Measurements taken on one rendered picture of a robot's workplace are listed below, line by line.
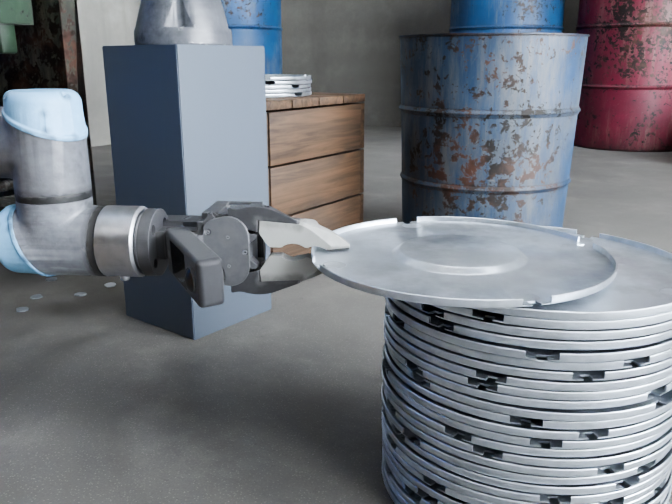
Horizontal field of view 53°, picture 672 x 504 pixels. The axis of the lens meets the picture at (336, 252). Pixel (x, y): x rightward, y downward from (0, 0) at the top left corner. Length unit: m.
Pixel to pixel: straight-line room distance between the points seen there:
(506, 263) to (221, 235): 0.28
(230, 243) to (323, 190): 0.87
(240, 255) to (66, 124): 0.21
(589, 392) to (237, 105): 0.72
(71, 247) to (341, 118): 0.95
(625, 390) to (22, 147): 0.59
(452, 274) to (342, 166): 1.00
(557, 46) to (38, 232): 1.09
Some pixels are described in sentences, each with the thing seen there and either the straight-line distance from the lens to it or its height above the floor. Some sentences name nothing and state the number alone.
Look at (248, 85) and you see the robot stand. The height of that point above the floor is 0.39.
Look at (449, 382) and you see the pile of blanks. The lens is 0.60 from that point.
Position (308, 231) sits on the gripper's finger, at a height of 0.27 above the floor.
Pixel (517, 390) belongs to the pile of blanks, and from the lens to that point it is 0.58.
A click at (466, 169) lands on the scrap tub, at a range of 1.48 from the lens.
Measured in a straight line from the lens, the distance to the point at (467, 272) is 0.62.
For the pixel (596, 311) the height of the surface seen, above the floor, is 0.24.
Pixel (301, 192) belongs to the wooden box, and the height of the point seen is 0.15.
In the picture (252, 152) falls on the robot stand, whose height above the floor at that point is 0.28.
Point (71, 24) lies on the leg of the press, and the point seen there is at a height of 0.50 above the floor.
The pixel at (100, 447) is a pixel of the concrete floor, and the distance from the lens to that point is 0.86.
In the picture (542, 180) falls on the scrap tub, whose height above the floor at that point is 0.18.
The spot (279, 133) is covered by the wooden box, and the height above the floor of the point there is 0.29.
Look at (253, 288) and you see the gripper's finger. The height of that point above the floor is 0.21.
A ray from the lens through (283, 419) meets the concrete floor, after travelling 0.87.
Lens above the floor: 0.43
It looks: 16 degrees down
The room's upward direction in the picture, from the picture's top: straight up
